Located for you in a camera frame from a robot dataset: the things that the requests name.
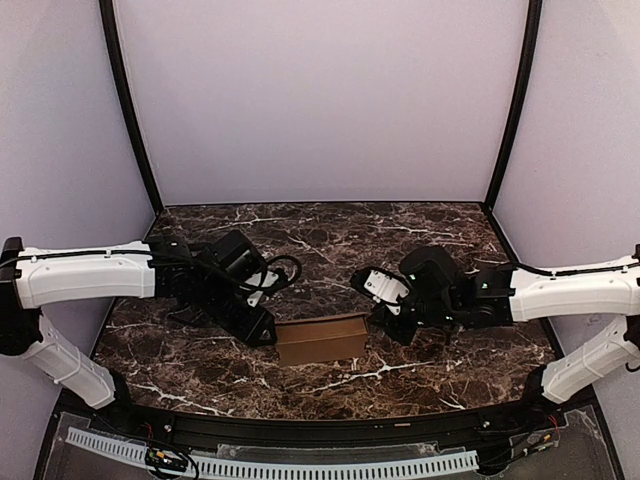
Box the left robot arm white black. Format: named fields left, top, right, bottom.
left=1, top=231, right=286, bottom=410

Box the brown cardboard paper box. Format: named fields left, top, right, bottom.
left=276, top=312, right=368, bottom=366

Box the black frame post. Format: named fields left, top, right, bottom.
left=483, top=0, right=543, bottom=214
left=98, top=0, right=164, bottom=216

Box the small green circuit board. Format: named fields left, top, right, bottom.
left=144, top=448, right=189, bottom=471

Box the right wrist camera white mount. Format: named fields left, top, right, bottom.
left=350, top=267, right=410, bottom=316

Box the black left frame post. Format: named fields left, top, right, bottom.
left=98, top=0, right=164, bottom=216

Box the white slotted cable duct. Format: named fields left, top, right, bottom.
left=65, top=427, right=479, bottom=479

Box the black right frame post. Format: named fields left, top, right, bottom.
left=483, top=0, right=543, bottom=214

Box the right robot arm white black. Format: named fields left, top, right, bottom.
left=350, top=246, right=639, bottom=406

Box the right small circuit board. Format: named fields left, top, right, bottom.
left=522, top=432, right=560, bottom=456

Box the black front table rail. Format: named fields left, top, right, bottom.
left=86, top=403, right=552, bottom=450

